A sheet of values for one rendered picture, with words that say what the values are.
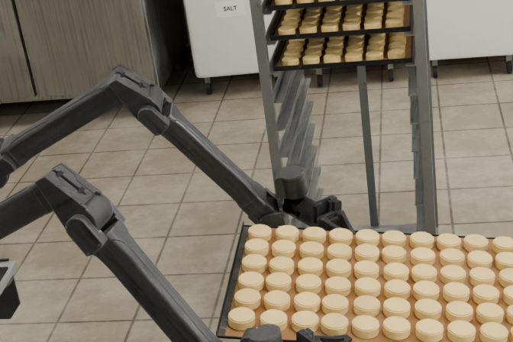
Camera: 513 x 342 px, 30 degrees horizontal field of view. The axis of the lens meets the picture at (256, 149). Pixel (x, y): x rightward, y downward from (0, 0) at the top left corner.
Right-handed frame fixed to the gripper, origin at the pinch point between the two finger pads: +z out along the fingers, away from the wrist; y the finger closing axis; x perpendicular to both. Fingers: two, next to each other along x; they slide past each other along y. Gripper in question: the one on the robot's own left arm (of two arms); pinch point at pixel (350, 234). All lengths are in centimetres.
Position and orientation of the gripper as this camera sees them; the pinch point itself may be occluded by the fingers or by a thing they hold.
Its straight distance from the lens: 208.5
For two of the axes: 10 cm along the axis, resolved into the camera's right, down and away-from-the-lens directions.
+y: 0.3, 9.1, 4.2
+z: 6.2, 3.1, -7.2
